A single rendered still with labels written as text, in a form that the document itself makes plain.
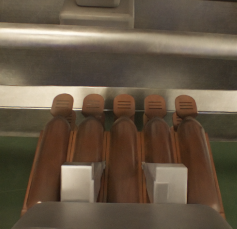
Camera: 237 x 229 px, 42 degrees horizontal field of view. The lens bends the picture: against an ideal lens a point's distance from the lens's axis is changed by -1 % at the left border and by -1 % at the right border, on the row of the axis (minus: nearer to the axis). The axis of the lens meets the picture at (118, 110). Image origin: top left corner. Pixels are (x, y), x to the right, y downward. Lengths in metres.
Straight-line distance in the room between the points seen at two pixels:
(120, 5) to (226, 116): 0.16
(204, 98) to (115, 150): 0.13
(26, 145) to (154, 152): 0.16
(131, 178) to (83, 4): 0.10
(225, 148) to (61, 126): 0.17
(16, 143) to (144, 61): 0.16
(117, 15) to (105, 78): 0.21
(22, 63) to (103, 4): 0.22
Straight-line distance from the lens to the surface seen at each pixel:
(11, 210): 0.28
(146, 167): 0.16
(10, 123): 0.32
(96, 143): 0.19
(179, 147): 0.19
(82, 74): 0.38
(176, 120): 0.23
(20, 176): 0.29
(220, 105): 0.29
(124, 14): 0.17
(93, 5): 0.18
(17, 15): 0.35
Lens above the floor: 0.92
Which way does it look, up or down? 46 degrees down
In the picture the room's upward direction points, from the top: 3 degrees clockwise
